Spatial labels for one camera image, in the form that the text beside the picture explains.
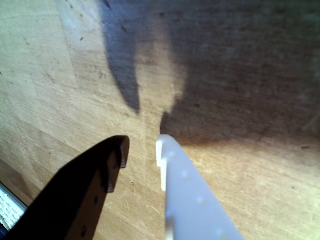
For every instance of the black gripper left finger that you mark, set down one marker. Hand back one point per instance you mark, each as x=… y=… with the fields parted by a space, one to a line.
x=72 y=195

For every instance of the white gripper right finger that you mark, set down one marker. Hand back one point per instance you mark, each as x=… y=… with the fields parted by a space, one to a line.
x=187 y=200

